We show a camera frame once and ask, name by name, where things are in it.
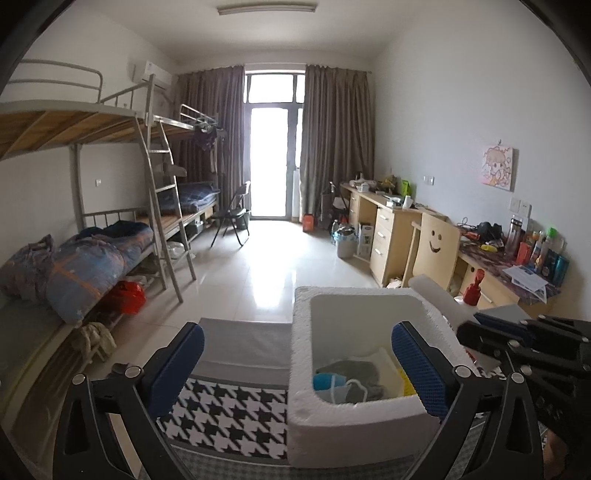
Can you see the glass balcony door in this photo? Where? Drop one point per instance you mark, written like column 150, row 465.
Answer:
column 272, row 152

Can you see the green packet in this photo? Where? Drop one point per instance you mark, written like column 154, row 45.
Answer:
column 405, row 187

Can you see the white basin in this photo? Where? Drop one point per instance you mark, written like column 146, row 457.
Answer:
column 175, row 249

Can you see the wooden desk patterned cover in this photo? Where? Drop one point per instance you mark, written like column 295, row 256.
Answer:
column 498, row 290

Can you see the clear water bottle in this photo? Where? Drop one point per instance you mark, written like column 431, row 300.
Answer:
column 514, row 235

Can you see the light wooden desk drawers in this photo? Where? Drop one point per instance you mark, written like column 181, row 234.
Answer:
column 383, row 230

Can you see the white foam box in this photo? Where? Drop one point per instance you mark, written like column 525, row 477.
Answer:
column 323, row 434

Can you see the ceiling tube light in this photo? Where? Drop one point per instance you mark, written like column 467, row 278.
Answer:
column 268, row 7

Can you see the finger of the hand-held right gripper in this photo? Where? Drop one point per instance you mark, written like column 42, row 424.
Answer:
column 489, row 341
column 491, row 319

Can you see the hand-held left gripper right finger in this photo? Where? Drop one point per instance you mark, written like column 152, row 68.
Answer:
column 415, row 369

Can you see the orange box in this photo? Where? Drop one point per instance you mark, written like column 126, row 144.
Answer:
column 522, row 253

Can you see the grey purple blanket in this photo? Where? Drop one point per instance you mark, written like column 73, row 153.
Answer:
column 27, row 267

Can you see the white carton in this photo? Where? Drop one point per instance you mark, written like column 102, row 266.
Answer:
column 364, row 237

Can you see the red plastic bottle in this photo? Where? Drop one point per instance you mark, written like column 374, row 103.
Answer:
column 474, row 290

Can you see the grey brown curtain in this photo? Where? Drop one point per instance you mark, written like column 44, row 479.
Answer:
column 337, row 138
column 207, row 106

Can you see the yellow foam net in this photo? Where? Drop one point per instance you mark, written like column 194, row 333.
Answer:
column 407, row 387

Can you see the dark blue bedding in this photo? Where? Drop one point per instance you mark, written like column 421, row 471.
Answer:
column 196, row 194

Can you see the beige clothes pile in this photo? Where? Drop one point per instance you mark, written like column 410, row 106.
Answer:
column 92, row 339

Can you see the grey metal bunk bed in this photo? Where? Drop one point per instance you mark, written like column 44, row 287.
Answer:
column 60, row 124
column 184, row 124

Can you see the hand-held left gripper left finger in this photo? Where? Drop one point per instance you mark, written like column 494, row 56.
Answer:
column 178, row 364

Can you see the person's right hand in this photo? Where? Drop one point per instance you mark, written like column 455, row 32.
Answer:
column 563, row 457

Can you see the dark navy bottle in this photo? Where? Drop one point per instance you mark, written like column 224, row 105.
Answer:
column 548, row 264

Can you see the white waste bin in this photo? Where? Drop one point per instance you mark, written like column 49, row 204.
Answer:
column 344, row 242

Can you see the blue plaid quilt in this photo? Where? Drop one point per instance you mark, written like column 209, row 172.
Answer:
column 92, row 272

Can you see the teal bottle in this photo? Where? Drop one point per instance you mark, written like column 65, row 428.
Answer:
column 561, row 268

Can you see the dark hanging clothes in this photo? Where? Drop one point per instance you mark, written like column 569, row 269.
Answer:
column 205, row 136

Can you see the pink wall poster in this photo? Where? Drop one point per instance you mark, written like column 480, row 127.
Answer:
column 498, row 166

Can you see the white papers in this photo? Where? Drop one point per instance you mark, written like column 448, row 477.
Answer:
column 526, row 279

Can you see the orange canister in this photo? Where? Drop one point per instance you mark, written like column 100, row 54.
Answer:
column 308, row 222

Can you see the double wall socket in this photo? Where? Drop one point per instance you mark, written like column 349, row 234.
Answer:
column 521, row 206

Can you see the red plastic bag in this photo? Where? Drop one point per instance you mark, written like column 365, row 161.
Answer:
column 127, row 297

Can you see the dark blue clothing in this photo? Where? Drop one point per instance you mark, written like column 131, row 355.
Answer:
column 122, row 228

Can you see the black metal frame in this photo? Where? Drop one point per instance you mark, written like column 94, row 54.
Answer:
column 330, row 198

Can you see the houndstooth tablecloth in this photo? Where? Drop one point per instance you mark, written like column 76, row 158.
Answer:
column 231, row 415

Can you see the yellow object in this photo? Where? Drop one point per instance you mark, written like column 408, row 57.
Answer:
column 488, row 248

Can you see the black folding chair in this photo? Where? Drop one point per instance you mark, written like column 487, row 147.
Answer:
column 235, row 214

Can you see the white air conditioner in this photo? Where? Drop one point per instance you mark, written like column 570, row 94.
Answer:
column 150, row 73

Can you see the blue face mask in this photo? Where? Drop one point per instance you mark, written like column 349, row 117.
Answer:
column 325, row 383

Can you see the white plastic bag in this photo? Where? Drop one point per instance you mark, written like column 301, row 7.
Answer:
column 385, row 369

